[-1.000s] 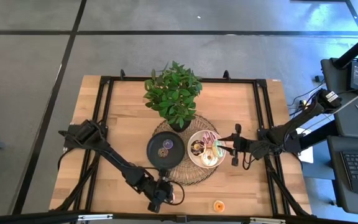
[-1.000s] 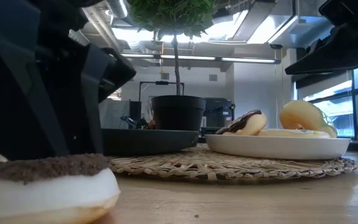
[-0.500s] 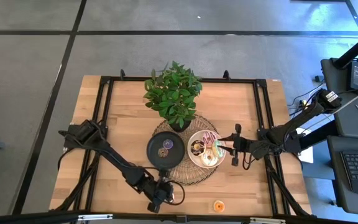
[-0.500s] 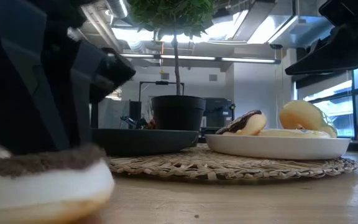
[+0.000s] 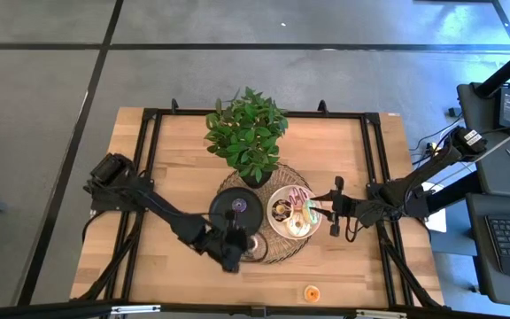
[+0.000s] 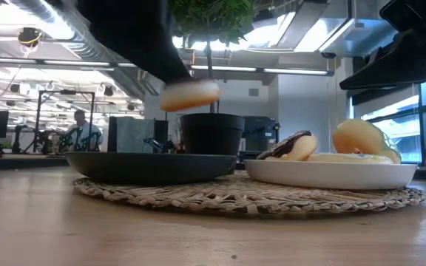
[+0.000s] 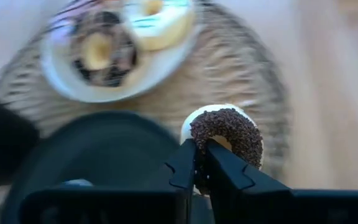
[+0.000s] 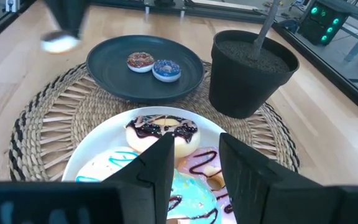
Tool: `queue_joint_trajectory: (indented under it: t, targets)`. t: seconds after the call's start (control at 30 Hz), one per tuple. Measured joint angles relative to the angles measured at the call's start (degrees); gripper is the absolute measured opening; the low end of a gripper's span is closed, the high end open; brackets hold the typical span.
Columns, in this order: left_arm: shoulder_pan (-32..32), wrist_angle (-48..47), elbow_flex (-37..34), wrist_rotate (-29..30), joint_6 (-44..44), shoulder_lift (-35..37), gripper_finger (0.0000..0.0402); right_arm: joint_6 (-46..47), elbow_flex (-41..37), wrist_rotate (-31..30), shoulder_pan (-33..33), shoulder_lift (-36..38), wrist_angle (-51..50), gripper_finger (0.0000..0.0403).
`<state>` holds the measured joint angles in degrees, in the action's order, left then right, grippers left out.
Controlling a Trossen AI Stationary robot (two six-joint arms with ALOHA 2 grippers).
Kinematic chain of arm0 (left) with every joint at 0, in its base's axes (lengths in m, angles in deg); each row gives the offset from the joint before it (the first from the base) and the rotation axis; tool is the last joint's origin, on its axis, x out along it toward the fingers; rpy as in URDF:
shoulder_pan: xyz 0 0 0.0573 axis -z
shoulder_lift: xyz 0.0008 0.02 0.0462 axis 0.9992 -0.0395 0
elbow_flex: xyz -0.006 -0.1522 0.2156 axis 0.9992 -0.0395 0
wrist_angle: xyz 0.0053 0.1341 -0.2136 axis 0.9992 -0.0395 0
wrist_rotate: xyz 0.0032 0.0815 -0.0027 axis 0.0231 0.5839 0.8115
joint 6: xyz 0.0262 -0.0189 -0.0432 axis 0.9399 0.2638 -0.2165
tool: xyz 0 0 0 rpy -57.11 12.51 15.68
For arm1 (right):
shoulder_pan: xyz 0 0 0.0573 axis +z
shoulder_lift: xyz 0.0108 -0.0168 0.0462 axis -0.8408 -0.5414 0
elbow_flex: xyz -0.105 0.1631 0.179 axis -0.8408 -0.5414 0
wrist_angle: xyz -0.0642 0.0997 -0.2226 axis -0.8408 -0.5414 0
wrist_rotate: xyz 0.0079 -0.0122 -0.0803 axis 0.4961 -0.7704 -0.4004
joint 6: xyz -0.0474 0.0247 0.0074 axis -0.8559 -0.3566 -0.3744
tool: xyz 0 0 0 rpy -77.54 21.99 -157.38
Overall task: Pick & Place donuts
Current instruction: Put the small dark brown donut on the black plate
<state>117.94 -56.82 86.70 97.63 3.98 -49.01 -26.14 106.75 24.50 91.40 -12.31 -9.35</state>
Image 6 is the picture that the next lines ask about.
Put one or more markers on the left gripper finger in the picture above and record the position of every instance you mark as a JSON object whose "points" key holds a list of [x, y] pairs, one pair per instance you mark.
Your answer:
{"points": [[135, 37]]}

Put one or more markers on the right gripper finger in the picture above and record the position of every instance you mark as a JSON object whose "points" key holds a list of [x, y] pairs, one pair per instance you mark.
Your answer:
{"points": [[401, 66]]}

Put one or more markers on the small orange glazed donut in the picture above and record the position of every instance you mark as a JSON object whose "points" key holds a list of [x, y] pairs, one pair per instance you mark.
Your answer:
{"points": [[189, 97]]}

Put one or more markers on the large green glazed donut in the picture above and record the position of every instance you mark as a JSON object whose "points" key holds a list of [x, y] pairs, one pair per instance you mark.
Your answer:
{"points": [[361, 138]]}

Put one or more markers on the large white glazed donut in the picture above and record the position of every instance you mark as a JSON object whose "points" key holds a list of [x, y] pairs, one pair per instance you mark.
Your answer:
{"points": [[346, 158]]}

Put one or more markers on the large chocolate drizzled donut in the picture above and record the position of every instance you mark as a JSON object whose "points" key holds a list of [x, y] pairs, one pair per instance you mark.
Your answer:
{"points": [[298, 147]]}

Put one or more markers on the long ceiling light strip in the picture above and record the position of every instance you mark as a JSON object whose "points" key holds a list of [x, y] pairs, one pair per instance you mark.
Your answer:
{"points": [[261, 69], [74, 63]]}

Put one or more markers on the grey panel cabinet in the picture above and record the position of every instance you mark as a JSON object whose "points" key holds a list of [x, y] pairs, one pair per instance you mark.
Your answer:
{"points": [[135, 134]]}

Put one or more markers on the person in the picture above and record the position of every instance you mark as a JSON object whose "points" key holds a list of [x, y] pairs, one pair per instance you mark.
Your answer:
{"points": [[83, 129]]}

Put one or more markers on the green plant in black pot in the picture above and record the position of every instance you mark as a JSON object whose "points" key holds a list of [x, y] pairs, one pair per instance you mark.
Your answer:
{"points": [[213, 134]]}

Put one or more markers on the black round plate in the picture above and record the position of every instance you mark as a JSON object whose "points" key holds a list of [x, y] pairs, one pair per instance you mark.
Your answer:
{"points": [[150, 166]]}

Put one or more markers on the white round plate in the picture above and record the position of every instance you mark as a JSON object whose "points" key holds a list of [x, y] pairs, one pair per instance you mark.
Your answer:
{"points": [[327, 175]]}

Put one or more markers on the black box machine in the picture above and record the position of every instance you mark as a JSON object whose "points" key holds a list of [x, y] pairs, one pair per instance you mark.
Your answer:
{"points": [[261, 133]]}

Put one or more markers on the round woven straw mat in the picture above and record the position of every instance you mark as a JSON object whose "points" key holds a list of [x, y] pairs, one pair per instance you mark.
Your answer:
{"points": [[235, 196]]}

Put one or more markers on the silver ventilation duct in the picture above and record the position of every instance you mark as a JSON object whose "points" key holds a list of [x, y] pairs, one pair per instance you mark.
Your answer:
{"points": [[87, 48]]}

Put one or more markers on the black ceiling camera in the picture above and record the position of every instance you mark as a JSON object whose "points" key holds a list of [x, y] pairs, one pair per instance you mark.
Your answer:
{"points": [[328, 55]]}

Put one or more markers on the black metal rig frame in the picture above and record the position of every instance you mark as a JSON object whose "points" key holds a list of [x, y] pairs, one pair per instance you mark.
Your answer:
{"points": [[40, 118]]}

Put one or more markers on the grey wall vent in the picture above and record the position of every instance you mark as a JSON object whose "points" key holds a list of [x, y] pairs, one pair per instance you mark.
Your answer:
{"points": [[253, 92]]}

